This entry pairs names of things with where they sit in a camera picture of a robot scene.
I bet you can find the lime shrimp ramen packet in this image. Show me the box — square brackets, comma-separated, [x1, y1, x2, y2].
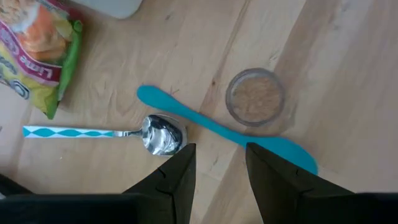
[0, 0, 84, 121]

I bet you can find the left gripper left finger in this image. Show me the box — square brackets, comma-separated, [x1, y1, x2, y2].
[123, 142, 197, 224]

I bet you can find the teal silicone spatula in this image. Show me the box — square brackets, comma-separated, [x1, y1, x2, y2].
[136, 84, 320, 177]

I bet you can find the teal white handle spoon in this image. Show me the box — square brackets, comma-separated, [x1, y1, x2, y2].
[22, 113, 188, 157]

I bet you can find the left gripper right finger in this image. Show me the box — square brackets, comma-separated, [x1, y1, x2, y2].
[244, 142, 355, 224]

